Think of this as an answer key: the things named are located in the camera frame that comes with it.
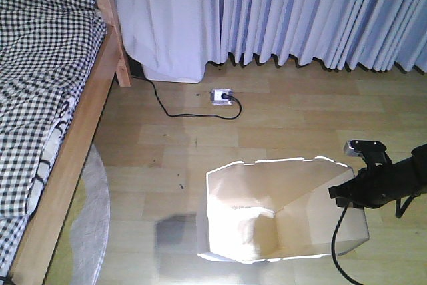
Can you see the black white checkered bedsheet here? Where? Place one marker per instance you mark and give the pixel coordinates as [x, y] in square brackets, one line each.
[48, 48]

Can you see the round grey floor rug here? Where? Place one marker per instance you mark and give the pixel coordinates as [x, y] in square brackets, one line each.
[81, 247]

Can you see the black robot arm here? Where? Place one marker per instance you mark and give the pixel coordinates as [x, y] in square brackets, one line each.
[418, 158]

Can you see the light blue curtain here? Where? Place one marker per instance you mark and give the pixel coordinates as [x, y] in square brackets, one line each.
[175, 39]

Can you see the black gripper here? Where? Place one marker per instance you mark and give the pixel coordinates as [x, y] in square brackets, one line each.
[376, 186]

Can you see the wooden bed frame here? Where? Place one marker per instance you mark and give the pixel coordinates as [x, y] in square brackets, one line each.
[35, 251]

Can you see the floor power socket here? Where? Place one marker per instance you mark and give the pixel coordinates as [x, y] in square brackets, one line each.
[221, 96]

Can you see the white cardboard trash bin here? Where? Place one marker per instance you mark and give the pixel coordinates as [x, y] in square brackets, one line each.
[274, 210]

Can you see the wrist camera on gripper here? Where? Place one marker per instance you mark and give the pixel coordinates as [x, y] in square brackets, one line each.
[372, 152]

